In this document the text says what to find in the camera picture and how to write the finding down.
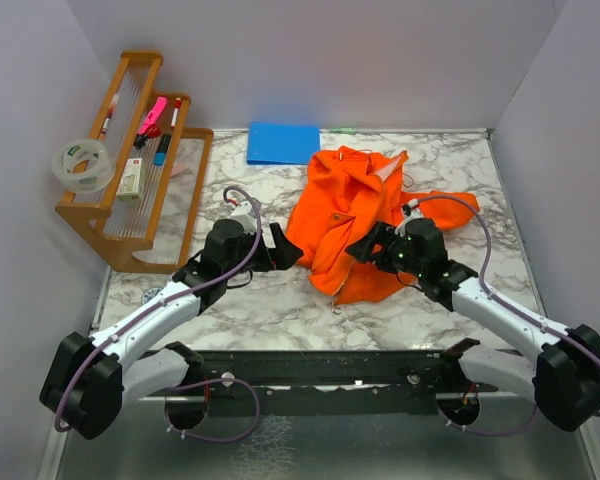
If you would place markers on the black mounting rail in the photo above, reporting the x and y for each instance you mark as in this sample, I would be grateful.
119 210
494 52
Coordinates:
295 383

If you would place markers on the clear tape roll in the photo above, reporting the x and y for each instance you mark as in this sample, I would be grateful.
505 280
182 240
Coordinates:
83 166

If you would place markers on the red capped pen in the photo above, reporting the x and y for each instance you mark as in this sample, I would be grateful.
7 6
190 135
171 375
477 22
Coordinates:
111 109

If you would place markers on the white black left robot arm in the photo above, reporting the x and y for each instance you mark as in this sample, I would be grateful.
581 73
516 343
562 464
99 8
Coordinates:
92 377

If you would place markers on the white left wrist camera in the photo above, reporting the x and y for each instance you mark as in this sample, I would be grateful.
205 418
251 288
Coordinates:
247 216

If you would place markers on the blue black marker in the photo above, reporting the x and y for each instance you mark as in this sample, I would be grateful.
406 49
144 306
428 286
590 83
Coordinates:
162 150

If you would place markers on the blue folder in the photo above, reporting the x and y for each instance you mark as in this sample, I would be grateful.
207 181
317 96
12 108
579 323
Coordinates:
281 144

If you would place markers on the red black small clip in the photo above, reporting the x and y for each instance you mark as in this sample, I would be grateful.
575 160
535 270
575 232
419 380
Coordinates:
151 132

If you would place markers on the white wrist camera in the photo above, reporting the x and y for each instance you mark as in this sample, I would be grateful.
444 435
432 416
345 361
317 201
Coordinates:
247 216
411 210

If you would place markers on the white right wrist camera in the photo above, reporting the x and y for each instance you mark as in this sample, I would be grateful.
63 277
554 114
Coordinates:
411 210

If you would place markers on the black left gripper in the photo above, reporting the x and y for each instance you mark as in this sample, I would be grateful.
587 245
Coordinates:
280 257

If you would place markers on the wooden tiered rack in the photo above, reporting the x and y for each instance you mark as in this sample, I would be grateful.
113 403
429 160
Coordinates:
152 235

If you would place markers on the red white marker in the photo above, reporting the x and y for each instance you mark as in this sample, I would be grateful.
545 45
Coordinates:
175 112

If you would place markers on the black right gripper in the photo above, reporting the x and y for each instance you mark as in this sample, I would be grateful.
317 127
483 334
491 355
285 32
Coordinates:
362 250

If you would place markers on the small white green box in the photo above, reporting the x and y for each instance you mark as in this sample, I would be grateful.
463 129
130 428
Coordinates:
131 186

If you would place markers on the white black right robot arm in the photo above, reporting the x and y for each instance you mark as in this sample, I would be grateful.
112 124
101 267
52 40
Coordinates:
555 367

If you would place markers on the pink highlighter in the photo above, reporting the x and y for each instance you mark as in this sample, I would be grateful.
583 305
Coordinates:
153 114

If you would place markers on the orange zip jacket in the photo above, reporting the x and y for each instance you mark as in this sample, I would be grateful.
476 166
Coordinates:
348 191

